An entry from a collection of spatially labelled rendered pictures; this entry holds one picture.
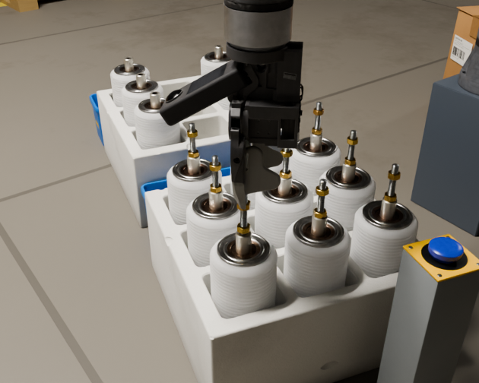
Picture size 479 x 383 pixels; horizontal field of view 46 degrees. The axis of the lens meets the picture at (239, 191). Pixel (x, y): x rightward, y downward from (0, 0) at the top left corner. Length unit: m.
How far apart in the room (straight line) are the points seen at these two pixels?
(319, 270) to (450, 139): 0.57
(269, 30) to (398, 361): 0.47
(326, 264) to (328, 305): 0.06
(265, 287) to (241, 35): 0.35
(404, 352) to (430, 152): 0.63
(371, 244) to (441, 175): 0.49
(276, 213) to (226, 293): 0.17
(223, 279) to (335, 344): 0.22
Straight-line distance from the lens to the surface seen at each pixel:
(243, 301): 0.80
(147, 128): 1.21
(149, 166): 1.21
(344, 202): 0.95
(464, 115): 1.26
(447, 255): 0.71
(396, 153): 1.62
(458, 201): 1.33
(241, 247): 0.79
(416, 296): 0.74
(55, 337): 1.07
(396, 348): 0.82
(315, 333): 0.86
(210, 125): 1.36
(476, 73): 1.25
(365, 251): 0.89
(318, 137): 1.05
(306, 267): 0.83
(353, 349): 0.93
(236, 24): 0.62
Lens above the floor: 0.75
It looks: 32 degrees down
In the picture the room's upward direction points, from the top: straight up
